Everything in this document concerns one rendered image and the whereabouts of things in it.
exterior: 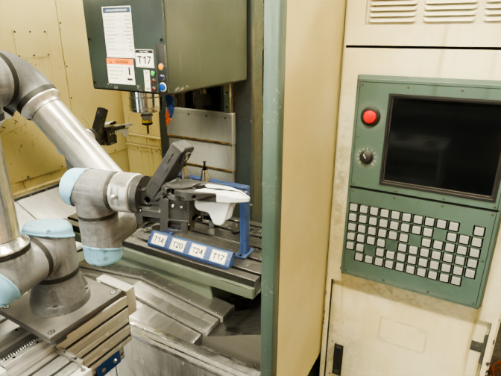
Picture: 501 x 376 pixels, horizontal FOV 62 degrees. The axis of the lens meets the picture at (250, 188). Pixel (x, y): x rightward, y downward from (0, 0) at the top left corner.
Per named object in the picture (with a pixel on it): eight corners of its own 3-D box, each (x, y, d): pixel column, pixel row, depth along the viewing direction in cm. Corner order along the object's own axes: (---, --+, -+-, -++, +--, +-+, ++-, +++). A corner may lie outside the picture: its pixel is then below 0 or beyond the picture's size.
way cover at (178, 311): (194, 368, 161) (192, 334, 156) (44, 300, 202) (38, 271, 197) (234, 324, 186) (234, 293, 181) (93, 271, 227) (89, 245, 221)
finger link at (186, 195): (222, 199, 73) (177, 193, 75) (223, 189, 72) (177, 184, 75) (212, 205, 68) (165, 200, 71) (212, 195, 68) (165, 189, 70)
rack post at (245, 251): (244, 259, 184) (244, 198, 173) (234, 257, 186) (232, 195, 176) (255, 250, 192) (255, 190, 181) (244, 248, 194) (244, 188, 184)
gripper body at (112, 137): (106, 140, 192) (86, 147, 183) (104, 121, 189) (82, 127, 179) (118, 142, 189) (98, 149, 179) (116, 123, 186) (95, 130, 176)
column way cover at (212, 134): (232, 199, 250) (231, 114, 232) (170, 186, 272) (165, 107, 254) (237, 197, 254) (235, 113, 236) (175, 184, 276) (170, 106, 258)
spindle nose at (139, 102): (169, 110, 208) (168, 85, 204) (145, 114, 196) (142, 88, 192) (147, 107, 217) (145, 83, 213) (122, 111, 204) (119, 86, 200)
